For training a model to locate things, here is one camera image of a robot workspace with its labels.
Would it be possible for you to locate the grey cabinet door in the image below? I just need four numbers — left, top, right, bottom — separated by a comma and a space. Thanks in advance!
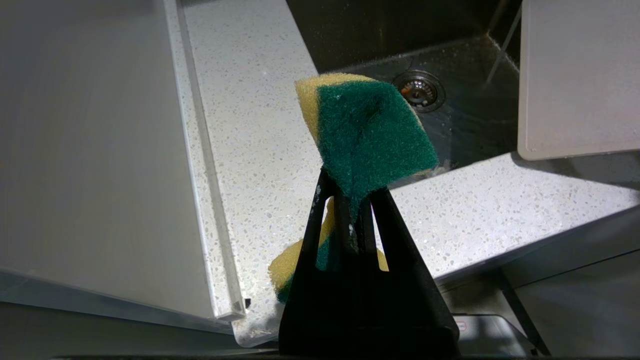
514, 250, 640, 357

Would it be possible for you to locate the round metal sink drain strainer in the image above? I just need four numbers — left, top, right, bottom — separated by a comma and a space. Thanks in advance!
391, 69, 447, 114

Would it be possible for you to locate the grey steel panel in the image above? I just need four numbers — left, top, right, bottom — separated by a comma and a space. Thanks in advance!
0, 0, 247, 335

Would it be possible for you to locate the pale grey cutting board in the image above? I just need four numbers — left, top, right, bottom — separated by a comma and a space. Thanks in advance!
517, 0, 640, 162

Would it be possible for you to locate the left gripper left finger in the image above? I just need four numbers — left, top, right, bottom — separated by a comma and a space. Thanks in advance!
278, 168, 365, 356

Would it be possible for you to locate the dark stainless steel sink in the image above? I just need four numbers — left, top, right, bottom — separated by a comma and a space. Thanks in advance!
285, 0, 524, 191

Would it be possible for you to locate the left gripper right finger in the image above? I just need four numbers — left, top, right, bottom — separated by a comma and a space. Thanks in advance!
360, 187, 460, 356

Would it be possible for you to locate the yellow and green scrub sponge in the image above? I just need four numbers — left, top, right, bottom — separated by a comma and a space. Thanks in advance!
268, 72, 440, 304

